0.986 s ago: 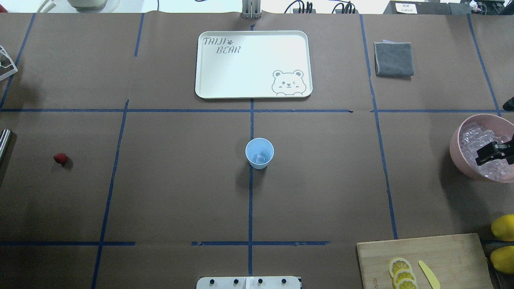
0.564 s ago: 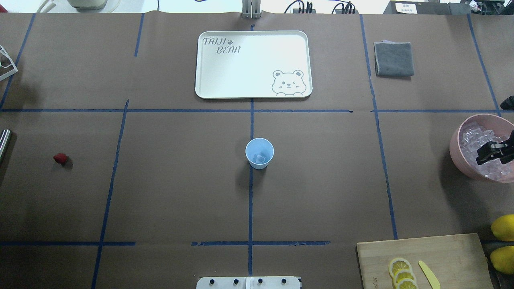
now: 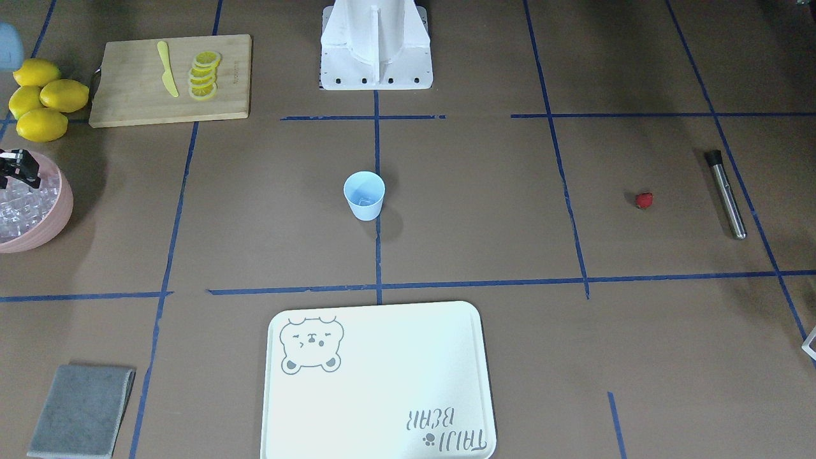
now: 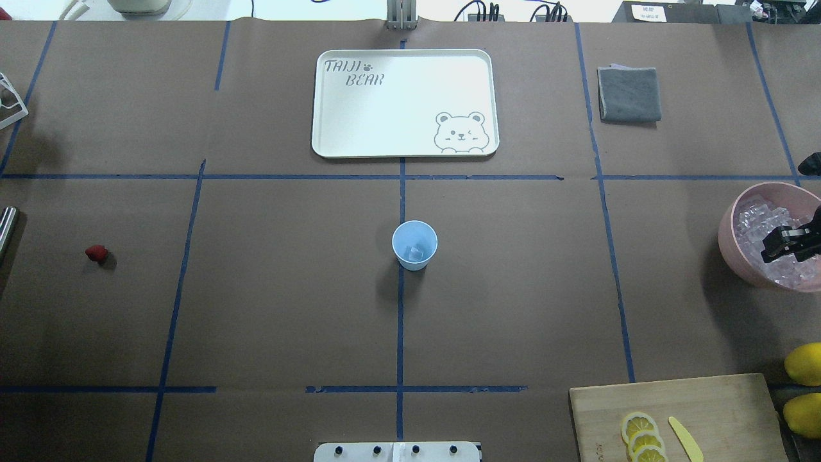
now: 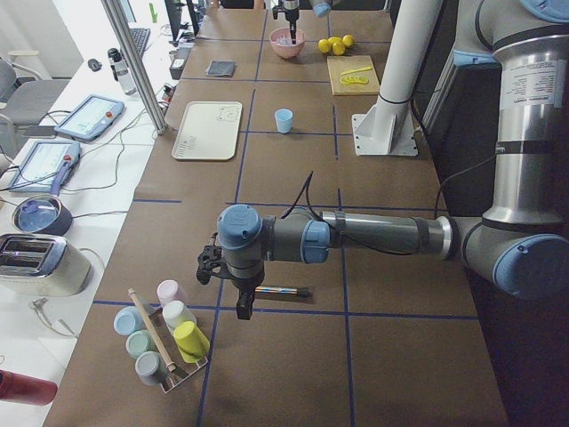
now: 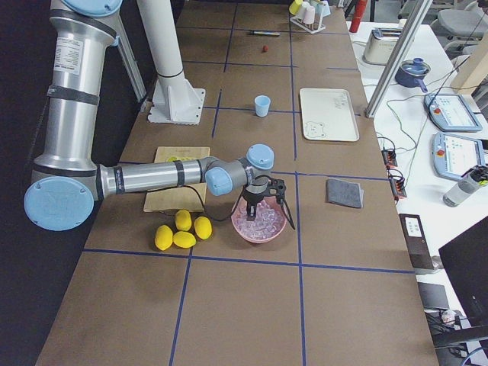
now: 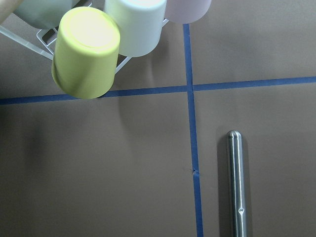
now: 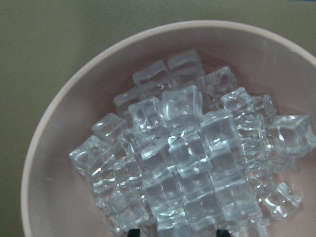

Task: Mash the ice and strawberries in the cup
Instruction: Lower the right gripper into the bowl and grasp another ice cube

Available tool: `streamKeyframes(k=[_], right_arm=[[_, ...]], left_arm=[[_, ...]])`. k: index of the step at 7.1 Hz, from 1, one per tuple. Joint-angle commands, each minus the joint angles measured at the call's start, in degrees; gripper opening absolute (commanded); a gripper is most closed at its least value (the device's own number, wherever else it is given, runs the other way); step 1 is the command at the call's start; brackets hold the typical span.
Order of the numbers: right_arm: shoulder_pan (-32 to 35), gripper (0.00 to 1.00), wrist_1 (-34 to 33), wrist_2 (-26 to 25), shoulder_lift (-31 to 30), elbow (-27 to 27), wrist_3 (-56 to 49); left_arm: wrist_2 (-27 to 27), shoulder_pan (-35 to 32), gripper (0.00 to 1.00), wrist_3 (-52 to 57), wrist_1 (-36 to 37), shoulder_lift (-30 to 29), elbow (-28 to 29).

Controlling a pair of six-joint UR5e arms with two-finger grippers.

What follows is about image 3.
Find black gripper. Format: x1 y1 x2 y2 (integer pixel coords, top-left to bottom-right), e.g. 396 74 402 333
0 149 41 189

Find red strawberry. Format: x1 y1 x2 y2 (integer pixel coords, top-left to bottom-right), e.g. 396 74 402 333
634 192 653 210

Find steel muddler black tip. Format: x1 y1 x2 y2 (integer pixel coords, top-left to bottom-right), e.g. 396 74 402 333
703 149 747 240

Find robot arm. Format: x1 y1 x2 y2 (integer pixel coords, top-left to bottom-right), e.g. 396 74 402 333
1 22 41 191

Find ice cubes pile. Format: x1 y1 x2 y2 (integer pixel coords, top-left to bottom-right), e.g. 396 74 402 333
1 173 61 243

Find light blue cup on table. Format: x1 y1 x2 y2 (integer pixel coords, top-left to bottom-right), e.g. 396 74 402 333
343 171 386 221

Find lemon four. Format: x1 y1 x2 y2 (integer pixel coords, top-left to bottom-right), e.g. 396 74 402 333
17 108 69 143

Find lemon three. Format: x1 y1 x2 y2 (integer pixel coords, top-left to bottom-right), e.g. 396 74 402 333
8 86 44 120

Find pink bowl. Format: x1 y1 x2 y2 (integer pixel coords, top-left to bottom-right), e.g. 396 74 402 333
1 149 73 254

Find lemon two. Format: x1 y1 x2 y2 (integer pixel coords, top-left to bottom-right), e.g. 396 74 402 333
39 79 90 113

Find lemon one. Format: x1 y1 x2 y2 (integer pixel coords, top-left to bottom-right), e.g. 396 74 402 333
12 58 61 87

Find yellow plastic knife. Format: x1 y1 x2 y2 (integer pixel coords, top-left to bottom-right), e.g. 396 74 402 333
156 40 180 97

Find wooden cutting board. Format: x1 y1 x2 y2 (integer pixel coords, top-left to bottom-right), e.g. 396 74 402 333
89 34 252 128

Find lemon slices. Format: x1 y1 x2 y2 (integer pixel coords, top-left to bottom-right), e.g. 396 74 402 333
187 50 222 101

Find grey folded cloth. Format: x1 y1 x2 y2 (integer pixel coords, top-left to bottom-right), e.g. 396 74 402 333
26 364 135 458

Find cream bear tray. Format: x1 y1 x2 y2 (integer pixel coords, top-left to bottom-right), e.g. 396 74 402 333
259 300 497 458

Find white pillar mount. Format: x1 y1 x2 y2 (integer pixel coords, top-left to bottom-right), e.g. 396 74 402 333
319 1 434 91

